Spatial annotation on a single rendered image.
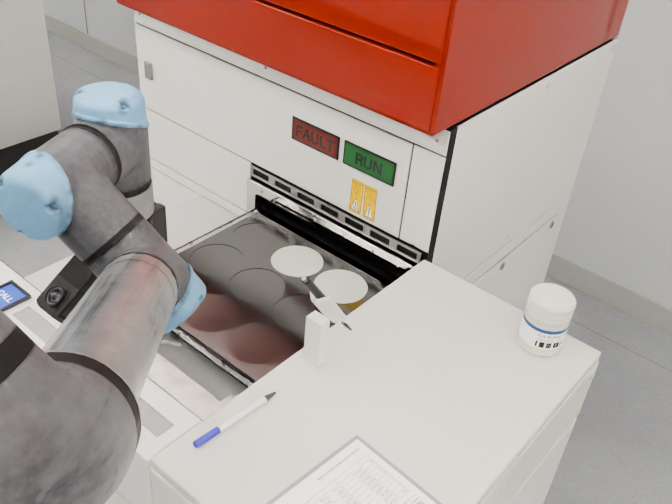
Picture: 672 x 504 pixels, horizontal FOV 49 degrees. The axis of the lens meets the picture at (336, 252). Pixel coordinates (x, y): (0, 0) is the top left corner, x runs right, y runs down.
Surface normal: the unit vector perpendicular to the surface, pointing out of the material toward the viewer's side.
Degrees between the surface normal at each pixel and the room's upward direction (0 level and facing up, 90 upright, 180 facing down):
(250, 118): 90
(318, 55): 90
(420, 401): 0
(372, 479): 0
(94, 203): 51
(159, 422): 0
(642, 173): 90
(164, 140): 90
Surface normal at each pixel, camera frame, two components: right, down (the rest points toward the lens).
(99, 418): 0.93, -0.35
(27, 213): -0.31, 0.54
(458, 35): 0.76, 0.43
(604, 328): 0.08, -0.81
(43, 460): 0.84, 0.09
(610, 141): -0.64, 0.40
